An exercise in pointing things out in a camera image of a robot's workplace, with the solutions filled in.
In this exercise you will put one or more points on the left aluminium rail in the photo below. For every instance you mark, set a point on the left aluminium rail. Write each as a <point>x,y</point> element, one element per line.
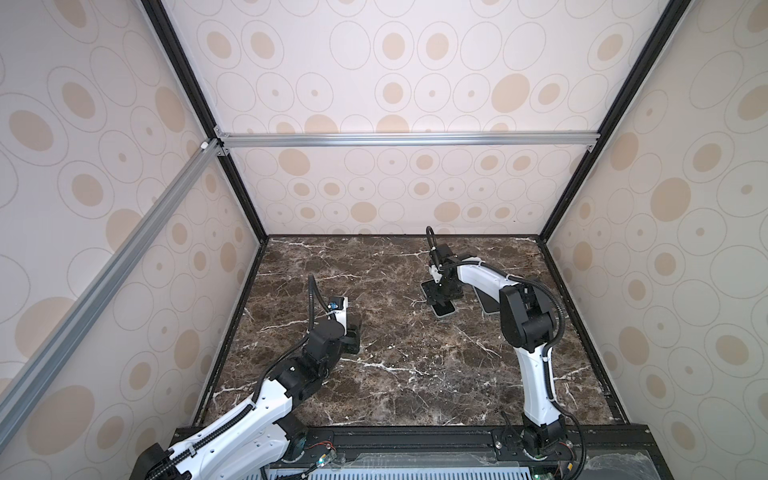
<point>35,378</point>

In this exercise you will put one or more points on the dark blue phone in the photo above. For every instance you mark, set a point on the dark blue phone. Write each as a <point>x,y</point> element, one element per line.
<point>488,304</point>

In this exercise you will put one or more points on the black corner frame post left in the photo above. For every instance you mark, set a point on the black corner frame post left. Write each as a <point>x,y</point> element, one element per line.
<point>160,22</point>

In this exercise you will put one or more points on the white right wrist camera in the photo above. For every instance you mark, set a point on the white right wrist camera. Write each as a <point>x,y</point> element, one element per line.
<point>437,273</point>

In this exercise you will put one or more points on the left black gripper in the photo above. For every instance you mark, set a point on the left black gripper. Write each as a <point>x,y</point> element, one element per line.
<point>353,340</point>

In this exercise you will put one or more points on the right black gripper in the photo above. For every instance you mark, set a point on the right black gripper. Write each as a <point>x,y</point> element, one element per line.
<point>432,292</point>

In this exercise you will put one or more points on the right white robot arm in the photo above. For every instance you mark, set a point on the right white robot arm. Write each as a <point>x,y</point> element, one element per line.
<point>530,322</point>

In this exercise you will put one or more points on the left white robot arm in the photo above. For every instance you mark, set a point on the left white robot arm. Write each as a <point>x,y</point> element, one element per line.
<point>262,429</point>

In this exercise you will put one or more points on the aluminium rail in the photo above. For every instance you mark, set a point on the aluminium rail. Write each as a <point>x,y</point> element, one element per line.
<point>412,139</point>
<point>35,378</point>

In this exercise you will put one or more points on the black corner frame post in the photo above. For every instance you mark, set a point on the black corner frame post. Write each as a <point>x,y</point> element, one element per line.
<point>160,22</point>
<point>650,52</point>

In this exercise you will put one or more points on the back aluminium rail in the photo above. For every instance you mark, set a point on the back aluminium rail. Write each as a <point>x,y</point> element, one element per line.
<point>412,139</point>

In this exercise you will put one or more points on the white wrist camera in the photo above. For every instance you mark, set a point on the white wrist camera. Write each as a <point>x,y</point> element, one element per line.
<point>338,309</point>
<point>437,273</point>

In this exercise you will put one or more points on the black corner frame post right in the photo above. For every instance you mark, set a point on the black corner frame post right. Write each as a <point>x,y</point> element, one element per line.
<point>650,52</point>

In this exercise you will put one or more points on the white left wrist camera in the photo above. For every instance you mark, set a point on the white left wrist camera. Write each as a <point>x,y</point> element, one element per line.
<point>338,309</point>

